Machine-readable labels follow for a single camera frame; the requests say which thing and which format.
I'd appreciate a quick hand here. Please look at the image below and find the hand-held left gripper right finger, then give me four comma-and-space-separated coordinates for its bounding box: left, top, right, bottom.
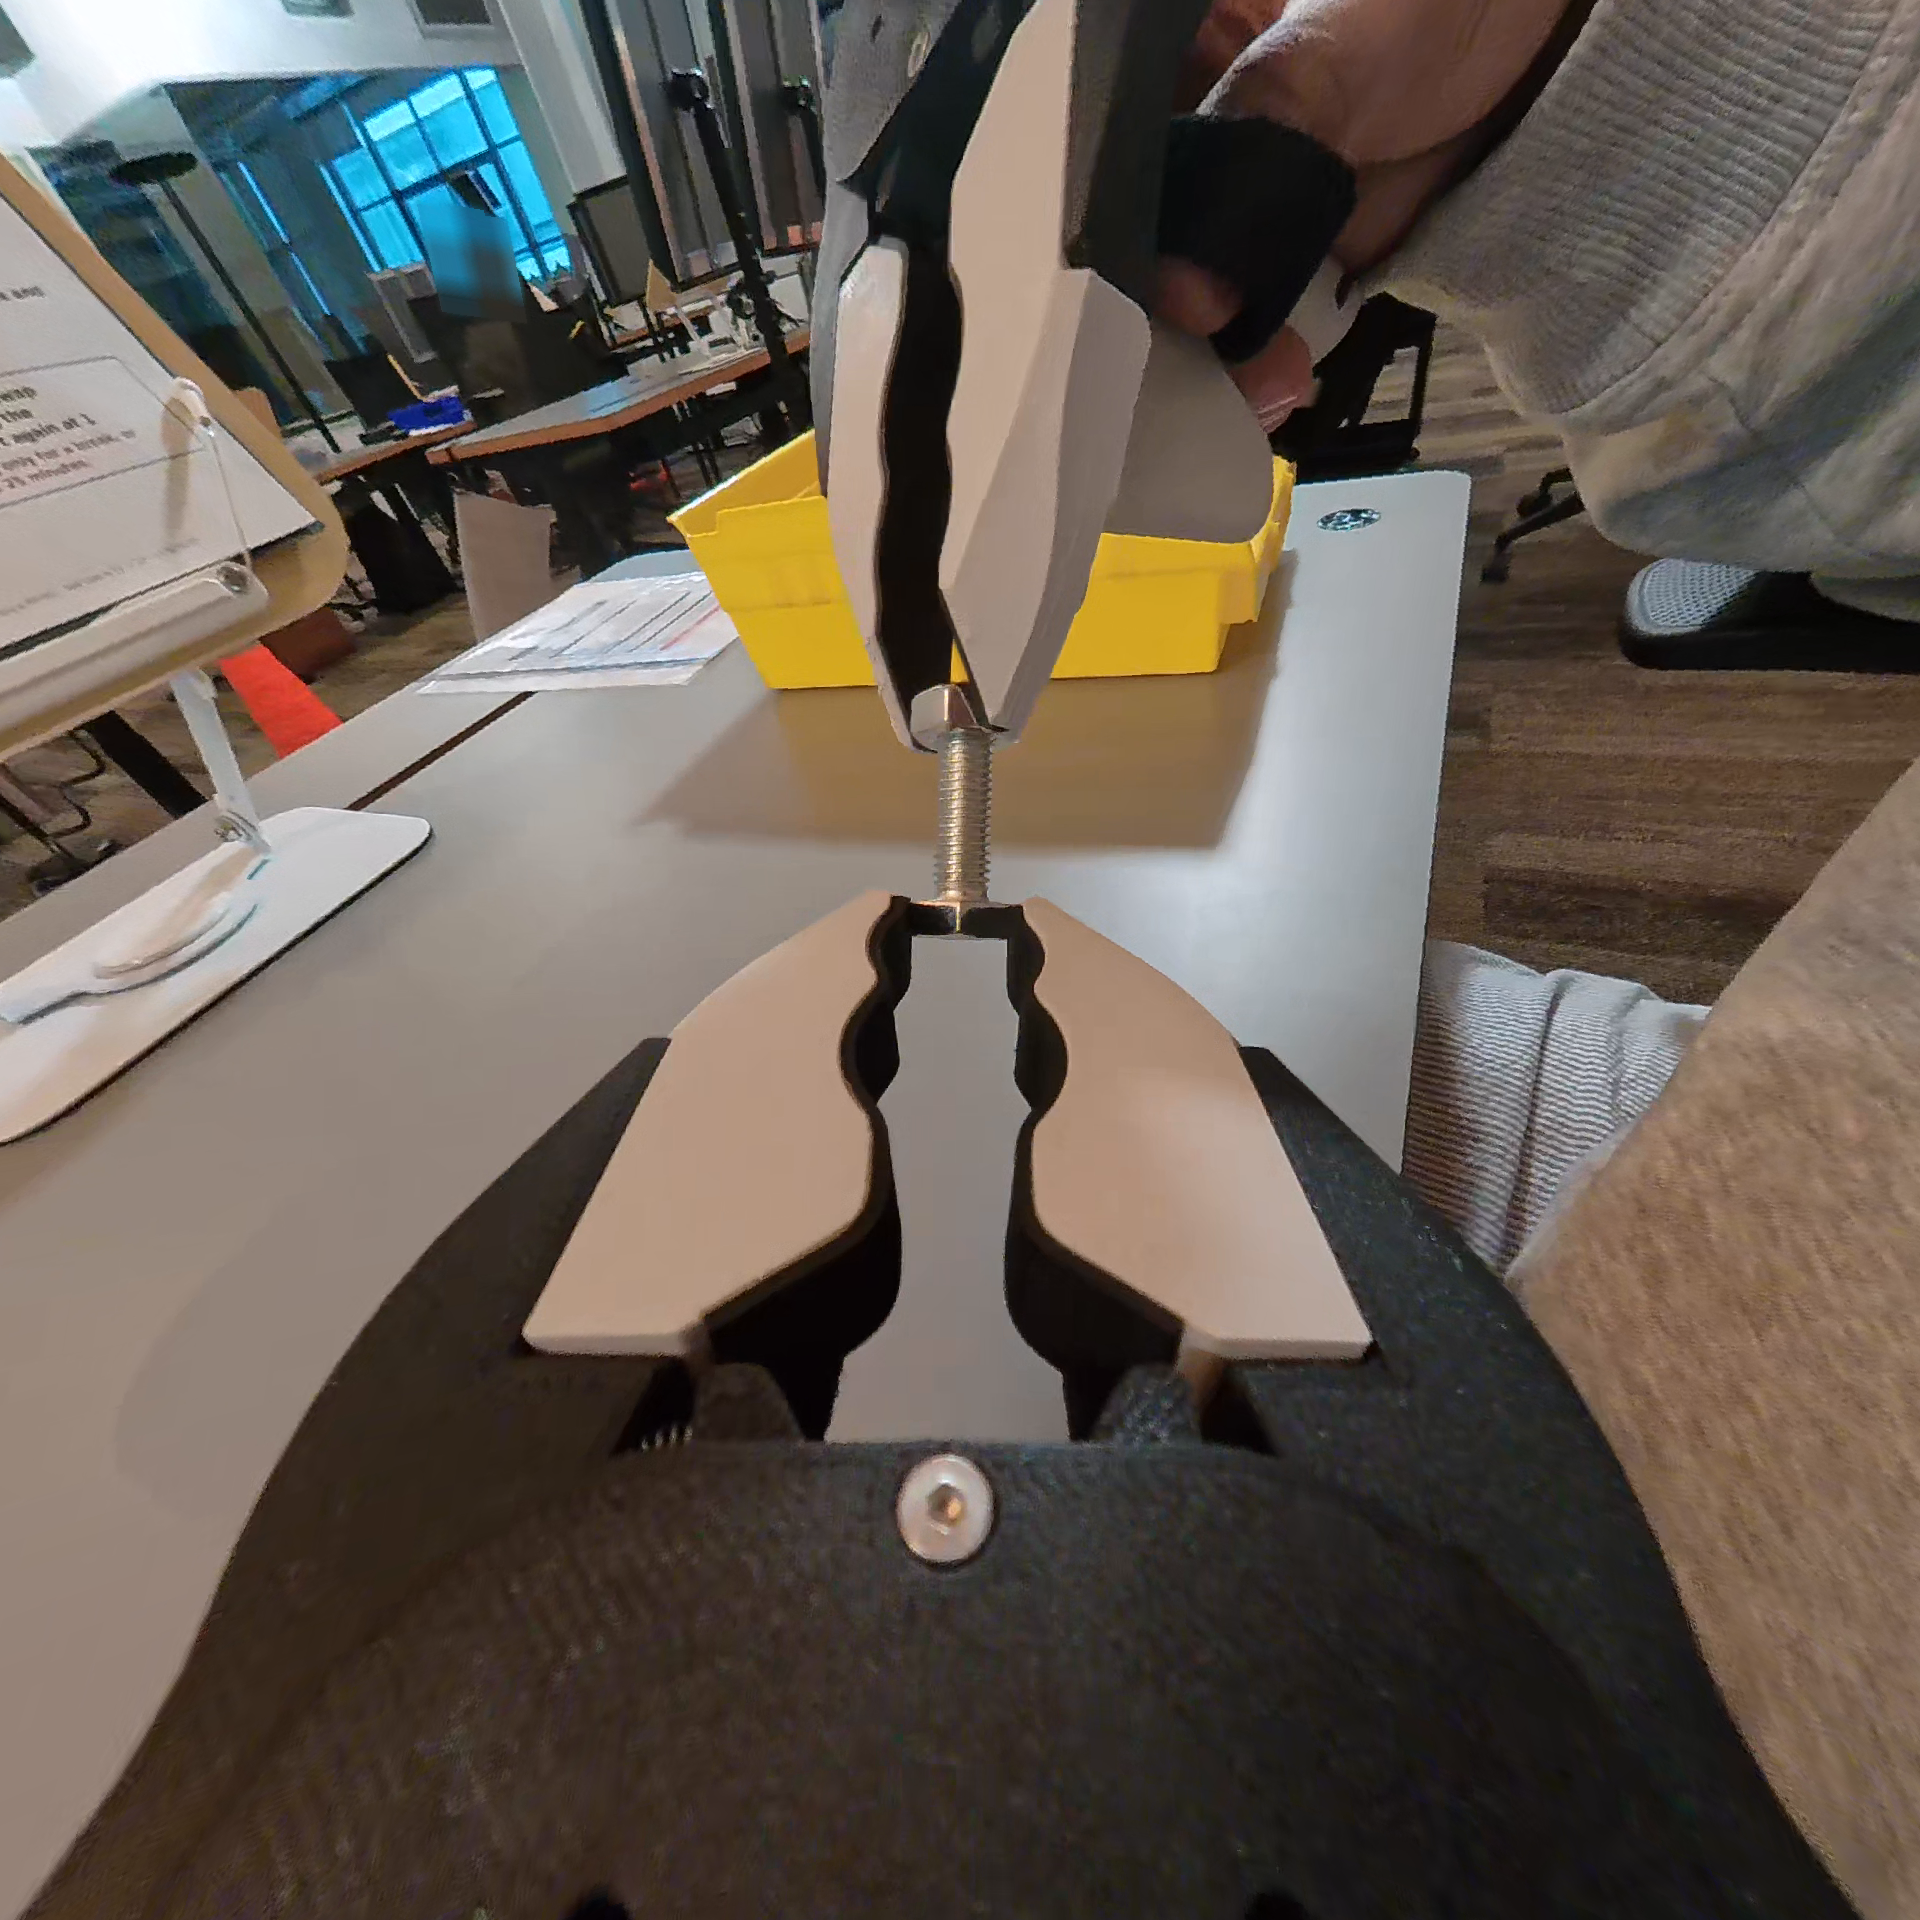
1009, 896, 1375, 1364

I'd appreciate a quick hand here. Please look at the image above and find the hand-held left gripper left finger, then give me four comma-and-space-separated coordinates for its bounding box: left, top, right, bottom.
521, 887, 914, 1360

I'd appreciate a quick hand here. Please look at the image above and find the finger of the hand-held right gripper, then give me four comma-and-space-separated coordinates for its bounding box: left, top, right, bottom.
936, 0, 1156, 750
809, 230, 965, 752

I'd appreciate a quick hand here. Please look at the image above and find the yellow plastic bin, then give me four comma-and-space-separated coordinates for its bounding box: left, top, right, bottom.
668, 428, 1299, 692

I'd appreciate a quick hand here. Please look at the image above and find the steel bolt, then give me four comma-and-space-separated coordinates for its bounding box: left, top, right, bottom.
907, 726, 1001, 942

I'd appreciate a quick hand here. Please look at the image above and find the person's right forearm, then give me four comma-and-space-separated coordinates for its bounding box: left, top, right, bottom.
1372, 0, 1920, 624

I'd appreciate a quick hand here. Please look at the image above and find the grey desk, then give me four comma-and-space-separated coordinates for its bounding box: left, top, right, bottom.
0, 471, 1473, 1920

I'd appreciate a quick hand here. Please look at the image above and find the person's right hand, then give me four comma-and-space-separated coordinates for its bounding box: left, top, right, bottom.
1155, 0, 1593, 441

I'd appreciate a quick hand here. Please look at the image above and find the wooden work table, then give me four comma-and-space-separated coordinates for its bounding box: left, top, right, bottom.
428, 321, 818, 571

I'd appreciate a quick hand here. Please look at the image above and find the laminated paper sheet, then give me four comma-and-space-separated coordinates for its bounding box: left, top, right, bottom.
421, 576, 745, 694

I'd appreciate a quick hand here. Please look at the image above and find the person's striped shirt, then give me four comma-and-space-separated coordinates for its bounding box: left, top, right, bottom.
1401, 942, 1712, 1277

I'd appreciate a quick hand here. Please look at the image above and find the grey panel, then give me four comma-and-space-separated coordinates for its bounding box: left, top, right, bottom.
456, 491, 578, 646

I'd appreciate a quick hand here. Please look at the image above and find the document stand with white base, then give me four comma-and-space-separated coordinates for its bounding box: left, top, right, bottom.
0, 151, 435, 1145

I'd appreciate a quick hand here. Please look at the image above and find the large window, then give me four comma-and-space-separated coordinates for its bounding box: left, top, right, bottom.
322, 67, 564, 278

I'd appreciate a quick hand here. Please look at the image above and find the orange cone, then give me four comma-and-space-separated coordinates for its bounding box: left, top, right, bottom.
217, 644, 345, 758

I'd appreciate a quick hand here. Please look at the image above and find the black mesh office chair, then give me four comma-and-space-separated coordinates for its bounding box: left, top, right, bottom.
1621, 558, 1920, 675

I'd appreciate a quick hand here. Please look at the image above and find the black floor stand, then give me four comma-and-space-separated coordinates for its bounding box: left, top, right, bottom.
109, 147, 345, 455

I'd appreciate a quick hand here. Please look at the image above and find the white instruction sheet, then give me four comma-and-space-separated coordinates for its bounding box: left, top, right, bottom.
0, 193, 320, 649

